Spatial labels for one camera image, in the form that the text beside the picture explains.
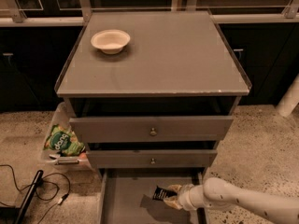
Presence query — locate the black cable on floor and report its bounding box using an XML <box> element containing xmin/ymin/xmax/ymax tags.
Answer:
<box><xmin>0</xmin><ymin>163</ymin><xmax>72</xmax><ymax>224</ymax></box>

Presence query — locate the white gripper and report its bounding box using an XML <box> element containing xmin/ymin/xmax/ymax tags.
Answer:
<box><xmin>163</xmin><ymin>184</ymin><xmax>194</xmax><ymax>211</ymax></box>

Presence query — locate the bottom grey open drawer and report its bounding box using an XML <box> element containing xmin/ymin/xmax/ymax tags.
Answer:
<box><xmin>97</xmin><ymin>168</ymin><xmax>209</xmax><ymax>224</ymax></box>

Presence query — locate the middle grey drawer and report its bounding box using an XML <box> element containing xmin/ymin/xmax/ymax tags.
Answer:
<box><xmin>87</xmin><ymin>149</ymin><xmax>217</xmax><ymax>168</ymax></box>

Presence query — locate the green snack bag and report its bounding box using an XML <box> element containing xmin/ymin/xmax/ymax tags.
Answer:
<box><xmin>44</xmin><ymin>124</ymin><xmax>85</xmax><ymax>157</ymax></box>

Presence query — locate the metal window railing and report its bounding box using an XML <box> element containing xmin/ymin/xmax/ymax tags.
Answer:
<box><xmin>0</xmin><ymin>0</ymin><xmax>299</xmax><ymax>26</ymax></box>

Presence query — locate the black flat stand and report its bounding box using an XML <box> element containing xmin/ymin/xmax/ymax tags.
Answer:
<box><xmin>0</xmin><ymin>170</ymin><xmax>44</xmax><ymax>224</ymax></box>

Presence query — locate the grey drawer cabinet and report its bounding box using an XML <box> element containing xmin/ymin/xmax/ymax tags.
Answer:
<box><xmin>54</xmin><ymin>10</ymin><xmax>252</xmax><ymax>173</ymax></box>

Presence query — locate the top grey drawer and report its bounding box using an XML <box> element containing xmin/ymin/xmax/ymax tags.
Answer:
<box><xmin>69</xmin><ymin>116</ymin><xmax>233</xmax><ymax>143</ymax></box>

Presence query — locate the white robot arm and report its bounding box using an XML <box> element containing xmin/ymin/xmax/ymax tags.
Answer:
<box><xmin>164</xmin><ymin>81</ymin><xmax>299</xmax><ymax>224</ymax></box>

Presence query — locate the white paper bowl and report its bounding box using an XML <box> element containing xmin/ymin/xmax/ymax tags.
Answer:
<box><xmin>91</xmin><ymin>30</ymin><xmax>131</xmax><ymax>55</ymax></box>

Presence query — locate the black rxbar chocolate wrapper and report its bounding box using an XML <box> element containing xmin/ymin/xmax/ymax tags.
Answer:
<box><xmin>152</xmin><ymin>187</ymin><xmax>177</xmax><ymax>201</ymax></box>

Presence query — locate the clear plastic storage bin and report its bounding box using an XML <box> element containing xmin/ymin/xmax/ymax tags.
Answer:
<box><xmin>40</xmin><ymin>103</ymin><xmax>92</xmax><ymax>171</ymax></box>

